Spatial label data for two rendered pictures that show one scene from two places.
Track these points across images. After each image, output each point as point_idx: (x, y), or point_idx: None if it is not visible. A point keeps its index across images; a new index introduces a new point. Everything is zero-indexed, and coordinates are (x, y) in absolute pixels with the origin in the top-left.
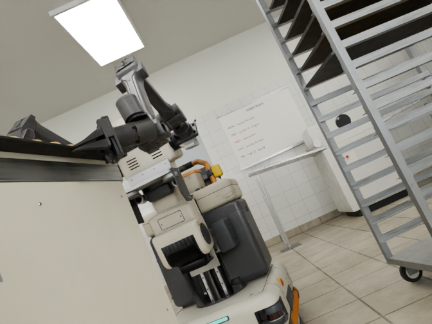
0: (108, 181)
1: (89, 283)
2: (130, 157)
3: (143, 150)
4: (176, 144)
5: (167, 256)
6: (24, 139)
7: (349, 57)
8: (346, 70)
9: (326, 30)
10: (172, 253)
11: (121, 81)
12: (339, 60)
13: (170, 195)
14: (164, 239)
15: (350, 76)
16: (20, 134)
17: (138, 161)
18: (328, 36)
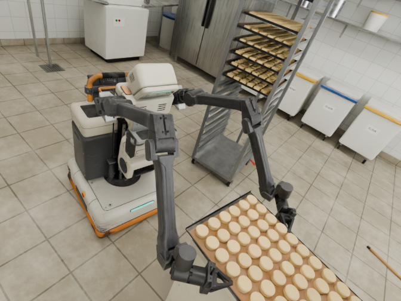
0: None
1: None
2: (142, 104)
3: (265, 199)
4: (175, 104)
5: (134, 173)
6: (320, 260)
7: (268, 105)
8: (264, 109)
9: (274, 90)
10: (139, 172)
11: (254, 131)
12: (265, 103)
13: None
14: (139, 165)
15: (262, 113)
16: (175, 148)
17: (147, 109)
18: (272, 92)
